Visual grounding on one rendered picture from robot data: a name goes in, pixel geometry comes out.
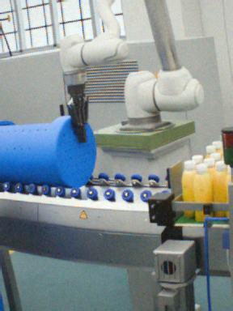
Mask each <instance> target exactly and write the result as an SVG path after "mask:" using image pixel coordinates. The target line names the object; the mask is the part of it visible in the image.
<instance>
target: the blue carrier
mask: <svg viewBox="0 0 233 311"><path fill-rule="evenodd" d="M85 128H86V134H87V142H85V143H80V142H79V140H78V130H77V126H74V125H73V122H72V120H71V117H70V116H61V117H58V118H57V119H55V120H54V122H53V123H36V124H34V125H16V124H14V122H12V121H0V183H2V184H5V183H6V181H9V182H10V183H11V184H18V183H22V184H23V185H30V184H35V185H36V186H43V185H48V186H50V187H53V188H57V187H58V186H59V185H62V186H63V187H65V188H66V189H72V188H74V186H77V187H79V188H80V187H82V186H84V185H85V184H86V183H87V182H88V181H89V180H90V178H91V175H92V174H93V172H94V167H95V159H96V145H95V135H94V132H93V129H92V128H91V126H90V125H89V124H88V122H87V125H85ZM37 148H38V149H37Z"/></svg>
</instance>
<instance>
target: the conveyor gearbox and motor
mask: <svg viewBox="0 0 233 311"><path fill-rule="evenodd" d="M153 254H154V265H155V279H156V280H157V284H158V285H159V286H161V292H160V294H158V297H159V311H195V297H194V284H193V282H194V281H195V280H196V278H197V274H196V271H197V263H196V260H197V256H196V243H195V241H180V240H178V241H173V240H167V241H166V242H164V243H163V244H162V245H161V246H160V247H158V248H157V249H156V250H155V251H154V252H153Z"/></svg>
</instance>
